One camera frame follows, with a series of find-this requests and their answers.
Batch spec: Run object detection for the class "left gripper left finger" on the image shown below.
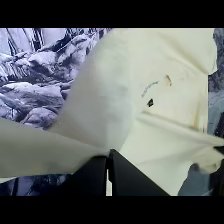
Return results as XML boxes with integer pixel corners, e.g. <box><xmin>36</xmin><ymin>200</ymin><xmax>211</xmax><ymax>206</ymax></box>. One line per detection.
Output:
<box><xmin>61</xmin><ymin>155</ymin><xmax>109</xmax><ymax>197</ymax></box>

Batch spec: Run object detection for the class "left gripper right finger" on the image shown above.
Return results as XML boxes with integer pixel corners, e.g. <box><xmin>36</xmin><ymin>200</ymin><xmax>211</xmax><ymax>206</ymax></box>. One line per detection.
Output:
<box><xmin>107</xmin><ymin>148</ymin><xmax>170</xmax><ymax>197</ymax></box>

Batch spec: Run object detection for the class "cream T-shirt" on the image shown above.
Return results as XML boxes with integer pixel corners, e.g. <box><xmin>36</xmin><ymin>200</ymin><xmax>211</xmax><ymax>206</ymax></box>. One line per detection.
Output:
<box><xmin>0</xmin><ymin>27</ymin><xmax>224</xmax><ymax>197</ymax></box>

